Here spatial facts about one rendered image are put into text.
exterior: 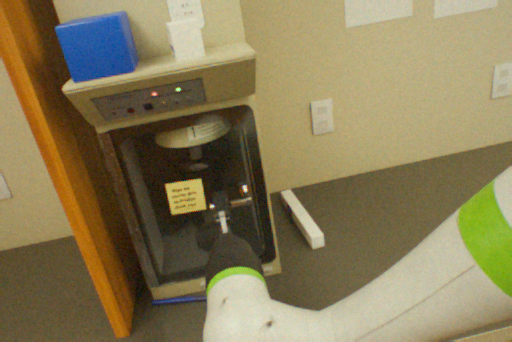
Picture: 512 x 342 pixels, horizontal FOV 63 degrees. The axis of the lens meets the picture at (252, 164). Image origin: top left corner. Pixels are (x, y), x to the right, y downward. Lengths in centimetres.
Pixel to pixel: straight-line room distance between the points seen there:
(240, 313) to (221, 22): 52
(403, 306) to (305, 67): 96
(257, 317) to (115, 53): 46
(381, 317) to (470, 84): 119
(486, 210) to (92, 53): 59
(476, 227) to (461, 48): 116
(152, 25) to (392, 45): 82
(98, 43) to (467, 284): 60
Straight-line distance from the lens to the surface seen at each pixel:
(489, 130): 171
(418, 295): 47
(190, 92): 77
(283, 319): 58
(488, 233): 41
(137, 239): 97
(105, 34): 72
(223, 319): 56
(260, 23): 127
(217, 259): 66
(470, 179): 146
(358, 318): 54
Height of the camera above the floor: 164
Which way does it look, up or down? 26 degrees down
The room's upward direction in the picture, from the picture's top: 10 degrees counter-clockwise
